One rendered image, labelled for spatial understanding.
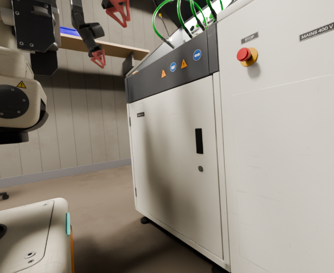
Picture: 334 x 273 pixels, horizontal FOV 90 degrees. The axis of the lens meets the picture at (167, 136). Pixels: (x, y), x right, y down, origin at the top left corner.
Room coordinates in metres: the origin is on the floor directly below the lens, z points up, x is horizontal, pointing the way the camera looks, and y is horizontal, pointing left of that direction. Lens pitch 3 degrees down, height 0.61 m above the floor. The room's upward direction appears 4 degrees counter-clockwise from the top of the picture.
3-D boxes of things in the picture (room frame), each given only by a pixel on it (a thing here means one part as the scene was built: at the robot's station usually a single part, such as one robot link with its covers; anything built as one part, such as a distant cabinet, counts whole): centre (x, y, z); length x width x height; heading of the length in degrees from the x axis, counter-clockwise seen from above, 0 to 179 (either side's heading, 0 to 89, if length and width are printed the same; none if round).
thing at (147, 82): (0.86, 0.01, 0.87); 0.62 x 0.04 x 0.16; 39
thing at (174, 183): (0.85, 0.03, 0.44); 0.65 x 0.02 x 0.68; 39
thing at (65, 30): (2.28, 1.18, 1.90); 0.35 x 0.24 x 0.12; 121
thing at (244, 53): (0.49, -0.24, 0.80); 0.05 x 0.04 x 0.05; 39
